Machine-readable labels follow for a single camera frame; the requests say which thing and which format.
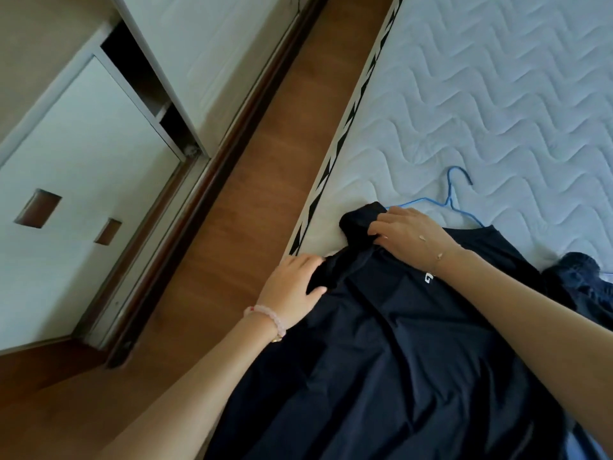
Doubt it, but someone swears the person's left hand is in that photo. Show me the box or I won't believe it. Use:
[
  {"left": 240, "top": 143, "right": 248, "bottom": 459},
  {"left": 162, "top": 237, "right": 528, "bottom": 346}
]
[{"left": 256, "top": 254, "right": 328, "bottom": 327}]

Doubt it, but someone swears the white sliding wardrobe door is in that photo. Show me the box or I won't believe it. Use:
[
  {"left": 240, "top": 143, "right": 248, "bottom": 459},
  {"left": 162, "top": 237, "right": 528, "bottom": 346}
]
[{"left": 0, "top": 55, "right": 187, "bottom": 352}]

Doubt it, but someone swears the person's right forearm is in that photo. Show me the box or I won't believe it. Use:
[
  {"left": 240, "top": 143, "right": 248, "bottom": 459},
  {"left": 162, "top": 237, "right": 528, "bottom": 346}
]
[{"left": 437, "top": 248, "right": 613, "bottom": 445}]

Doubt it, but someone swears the white quilted mattress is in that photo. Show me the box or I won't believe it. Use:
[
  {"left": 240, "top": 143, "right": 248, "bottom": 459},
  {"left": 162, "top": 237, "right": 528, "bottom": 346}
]
[{"left": 282, "top": 0, "right": 613, "bottom": 278}]

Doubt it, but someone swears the person's right hand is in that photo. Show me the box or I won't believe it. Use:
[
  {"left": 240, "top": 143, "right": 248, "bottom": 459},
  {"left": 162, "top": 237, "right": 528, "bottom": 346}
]
[{"left": 367, "top": 207, "right": 463, "bottom": 276}]

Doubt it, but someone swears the thin gold chain bracelet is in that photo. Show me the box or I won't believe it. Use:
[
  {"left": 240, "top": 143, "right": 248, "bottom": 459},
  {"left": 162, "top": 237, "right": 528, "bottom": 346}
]
[{"left": 418, "top": 234, "right": 463, "bottom": 264}]

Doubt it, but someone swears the pink bead bracelet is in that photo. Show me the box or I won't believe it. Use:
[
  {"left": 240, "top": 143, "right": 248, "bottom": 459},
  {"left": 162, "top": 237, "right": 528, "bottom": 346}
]
[{"left": 243, "top": 304, "right": 287, "bottom": 339}]

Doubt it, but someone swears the dark navy garment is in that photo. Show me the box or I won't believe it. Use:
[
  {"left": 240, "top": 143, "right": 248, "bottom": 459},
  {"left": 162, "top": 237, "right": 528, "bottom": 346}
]
[{"left": 546, "top": 252, "right": 613, "bottom": 314}]

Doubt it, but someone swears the person's left forearm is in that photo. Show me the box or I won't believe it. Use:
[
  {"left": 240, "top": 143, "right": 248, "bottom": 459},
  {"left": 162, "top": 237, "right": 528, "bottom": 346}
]
[{"left": 98, "top": 311, "right": 284, "bottom": 460}]

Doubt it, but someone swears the blue wire clothes hanger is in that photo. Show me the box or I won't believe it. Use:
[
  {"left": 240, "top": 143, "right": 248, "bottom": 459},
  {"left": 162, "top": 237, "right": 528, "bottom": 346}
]
[{"left": 385, "top": 166, "right": 485, "bottom": 229}]

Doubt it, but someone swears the dark navy shirt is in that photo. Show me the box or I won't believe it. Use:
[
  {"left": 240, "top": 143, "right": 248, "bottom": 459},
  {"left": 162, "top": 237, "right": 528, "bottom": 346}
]
[{"left": 205, "top": 202, "right": 613, "bottom": 460}]

